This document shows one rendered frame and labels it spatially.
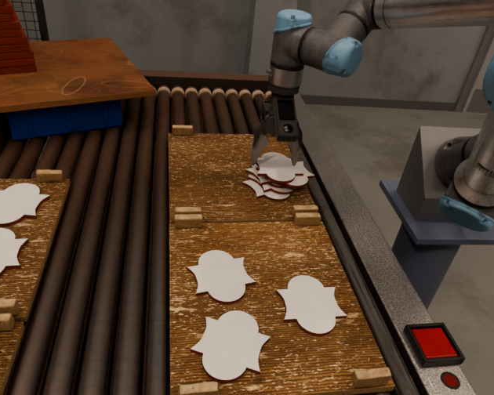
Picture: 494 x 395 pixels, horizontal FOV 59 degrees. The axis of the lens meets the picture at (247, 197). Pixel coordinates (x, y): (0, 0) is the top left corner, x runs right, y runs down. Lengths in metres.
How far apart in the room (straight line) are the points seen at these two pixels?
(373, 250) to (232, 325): 0.40
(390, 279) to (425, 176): 0.35
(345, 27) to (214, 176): 0.47
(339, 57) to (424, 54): 3.37
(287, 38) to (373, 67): 3.17
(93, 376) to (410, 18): 0.81
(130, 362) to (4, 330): 0.21
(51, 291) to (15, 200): 0.27
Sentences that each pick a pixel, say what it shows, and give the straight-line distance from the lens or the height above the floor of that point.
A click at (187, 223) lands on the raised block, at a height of 0.95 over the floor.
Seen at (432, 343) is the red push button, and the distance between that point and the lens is 0.87.
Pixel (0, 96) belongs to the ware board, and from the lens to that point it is 1.32.
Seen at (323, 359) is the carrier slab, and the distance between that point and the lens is 0.77.
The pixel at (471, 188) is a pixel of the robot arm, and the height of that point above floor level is 1.10.
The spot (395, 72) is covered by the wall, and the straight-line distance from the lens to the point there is 4.19.
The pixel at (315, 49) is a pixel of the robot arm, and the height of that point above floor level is 1.30.
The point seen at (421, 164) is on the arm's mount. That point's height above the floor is 1.00.
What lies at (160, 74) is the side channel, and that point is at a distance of 1.70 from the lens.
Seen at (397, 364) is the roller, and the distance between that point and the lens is 0.83.
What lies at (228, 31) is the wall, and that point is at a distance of 3.72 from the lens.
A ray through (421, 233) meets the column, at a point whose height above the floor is 0.87.
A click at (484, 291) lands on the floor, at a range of 2.55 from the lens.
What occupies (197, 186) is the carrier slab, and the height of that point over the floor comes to 0.94.
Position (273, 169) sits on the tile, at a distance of 1.08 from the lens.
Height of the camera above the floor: 1.55
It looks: 36 degrees down
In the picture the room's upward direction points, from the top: 7 degrees clockwise
